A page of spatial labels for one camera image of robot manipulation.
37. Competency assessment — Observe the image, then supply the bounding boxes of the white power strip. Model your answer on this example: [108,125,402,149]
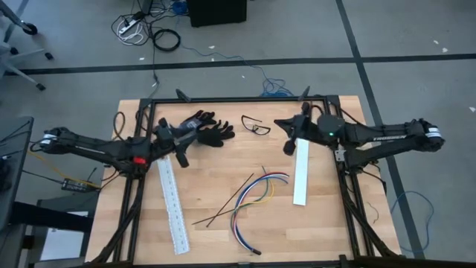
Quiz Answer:
[118,18,141,36]

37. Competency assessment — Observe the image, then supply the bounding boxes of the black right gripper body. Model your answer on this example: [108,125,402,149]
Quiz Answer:
[283,114,312,156]

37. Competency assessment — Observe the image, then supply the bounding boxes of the black side desk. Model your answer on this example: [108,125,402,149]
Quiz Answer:
[0,116,94,268]

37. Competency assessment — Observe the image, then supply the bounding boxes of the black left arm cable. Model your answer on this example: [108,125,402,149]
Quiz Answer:
[112,110,128,142]

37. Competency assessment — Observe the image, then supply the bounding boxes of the white power cord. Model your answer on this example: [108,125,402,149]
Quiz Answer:
[117,22,146,46]

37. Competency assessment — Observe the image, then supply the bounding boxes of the black coiled cable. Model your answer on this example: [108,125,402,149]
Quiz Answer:
[152,28,182,52]

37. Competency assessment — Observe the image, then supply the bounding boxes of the black glove with grey back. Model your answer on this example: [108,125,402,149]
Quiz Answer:
[171,109,218,147]

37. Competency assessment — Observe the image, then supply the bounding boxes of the black power cable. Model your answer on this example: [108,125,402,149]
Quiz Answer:
[148,35,161,98]

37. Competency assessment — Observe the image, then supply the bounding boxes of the blue cable coil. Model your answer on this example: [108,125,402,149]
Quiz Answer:
[171,0,189,16]

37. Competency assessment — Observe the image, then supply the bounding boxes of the grey castor leg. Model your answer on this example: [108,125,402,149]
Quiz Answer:
[0,0,39,36]

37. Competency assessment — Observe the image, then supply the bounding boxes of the white panel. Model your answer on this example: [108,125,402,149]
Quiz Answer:
[39,210,90,261]

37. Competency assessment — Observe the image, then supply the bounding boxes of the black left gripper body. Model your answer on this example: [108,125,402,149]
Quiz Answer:
[152,126,190,169]

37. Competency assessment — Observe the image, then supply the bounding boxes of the small black hub box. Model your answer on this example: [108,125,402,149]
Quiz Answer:
[60,177,100,194]

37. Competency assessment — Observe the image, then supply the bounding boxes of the black knit work glove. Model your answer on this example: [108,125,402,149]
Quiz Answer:
[196,119,237,147]

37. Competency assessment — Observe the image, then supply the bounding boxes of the grey office chair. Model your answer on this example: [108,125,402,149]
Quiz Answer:
[0,39,55,92]

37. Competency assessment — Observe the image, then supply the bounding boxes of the white slotted cable duct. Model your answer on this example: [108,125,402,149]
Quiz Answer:
[155,155,191,256]

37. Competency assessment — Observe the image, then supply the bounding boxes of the flat white duct cover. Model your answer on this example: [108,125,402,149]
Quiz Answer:
[292,138,311,207]

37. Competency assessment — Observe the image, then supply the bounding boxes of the blue ethernet cable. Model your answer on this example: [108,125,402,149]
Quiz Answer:
[180,44,295,98]

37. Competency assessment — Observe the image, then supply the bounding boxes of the clear safety glasses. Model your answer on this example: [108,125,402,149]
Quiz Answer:
[240,114,271,136]

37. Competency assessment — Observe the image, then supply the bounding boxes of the blue floor cable loop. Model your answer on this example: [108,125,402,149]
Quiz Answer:
[389,190,435,255]

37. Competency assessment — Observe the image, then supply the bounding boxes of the yellow floor cable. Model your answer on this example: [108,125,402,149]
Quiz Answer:
[26,148,102,189]

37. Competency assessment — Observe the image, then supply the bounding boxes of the bundle of coloured cables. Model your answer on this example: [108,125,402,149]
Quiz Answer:
[234,172,290,249]

